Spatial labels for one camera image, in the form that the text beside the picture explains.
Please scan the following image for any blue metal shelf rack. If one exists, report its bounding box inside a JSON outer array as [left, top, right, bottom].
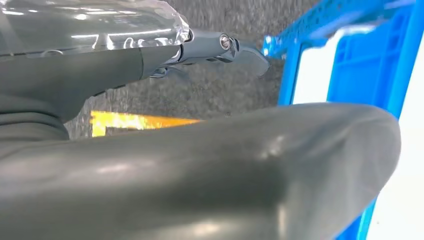
[[261, 0, 424, 107]]

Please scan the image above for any yellow floor tape square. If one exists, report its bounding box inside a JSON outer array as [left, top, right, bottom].
[[90, 110, 204, 138]]

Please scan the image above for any blue plastic bin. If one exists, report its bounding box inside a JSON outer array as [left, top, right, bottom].
[[326, 3, 417, 240]]

